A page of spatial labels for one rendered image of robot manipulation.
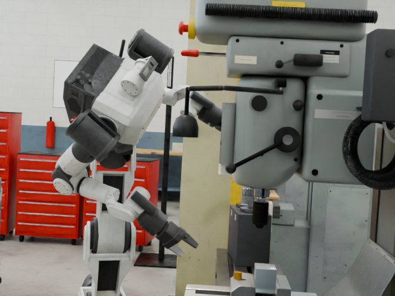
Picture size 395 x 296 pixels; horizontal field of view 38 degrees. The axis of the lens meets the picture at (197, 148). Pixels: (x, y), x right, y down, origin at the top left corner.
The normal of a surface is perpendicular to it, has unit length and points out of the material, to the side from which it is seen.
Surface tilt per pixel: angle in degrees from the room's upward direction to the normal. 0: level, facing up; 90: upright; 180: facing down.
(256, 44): 90
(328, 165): 90
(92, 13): 90
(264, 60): 90
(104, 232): 80
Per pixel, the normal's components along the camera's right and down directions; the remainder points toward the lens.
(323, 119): -0.03, 0.05
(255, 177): -0.05, 0.58
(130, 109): 0.25, -0.48
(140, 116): 0.80, -0.01
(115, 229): 0.27, -0.11
